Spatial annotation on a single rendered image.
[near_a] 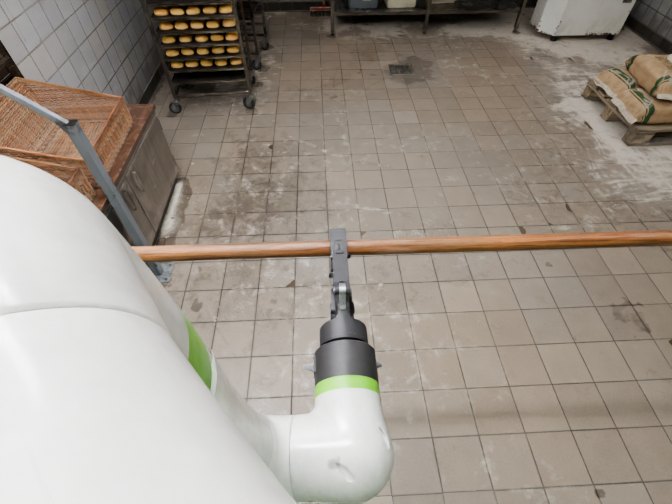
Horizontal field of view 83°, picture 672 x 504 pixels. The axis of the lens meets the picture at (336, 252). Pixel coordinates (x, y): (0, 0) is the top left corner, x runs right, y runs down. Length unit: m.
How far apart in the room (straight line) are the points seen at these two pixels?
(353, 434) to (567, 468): 1.56
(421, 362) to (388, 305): 0.34
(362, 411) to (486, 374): 1.52
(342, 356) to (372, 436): 0.11
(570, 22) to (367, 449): 5.13
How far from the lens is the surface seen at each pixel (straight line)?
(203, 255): 0.74
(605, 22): 5.57
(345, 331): 0.57
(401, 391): 1.87
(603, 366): 2.28
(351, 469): 0.50
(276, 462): 0.51
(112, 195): 1.97
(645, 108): 3.77
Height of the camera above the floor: 1.74
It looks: 50 degrees down
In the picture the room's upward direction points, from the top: straight up
